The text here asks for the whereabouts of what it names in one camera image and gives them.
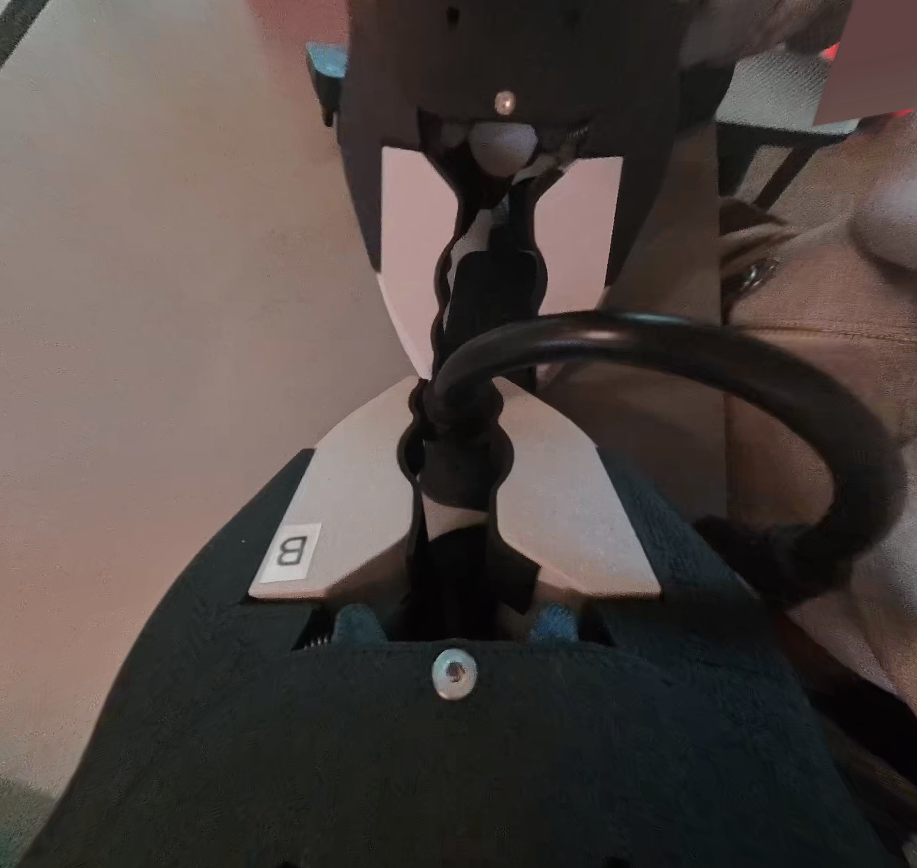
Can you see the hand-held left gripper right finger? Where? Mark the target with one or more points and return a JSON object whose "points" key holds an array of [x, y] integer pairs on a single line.
{"points": [[566, 510]]}

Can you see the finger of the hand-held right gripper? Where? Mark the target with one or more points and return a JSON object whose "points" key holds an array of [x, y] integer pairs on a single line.
{"points": [[580, 237], [412, 237]]}

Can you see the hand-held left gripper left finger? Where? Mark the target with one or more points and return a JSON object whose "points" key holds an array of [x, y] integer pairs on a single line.
{"points": [[344, 510]]}

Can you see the grey mesh office chair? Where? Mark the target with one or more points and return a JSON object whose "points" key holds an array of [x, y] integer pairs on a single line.
{"points": [[766, 94]]}

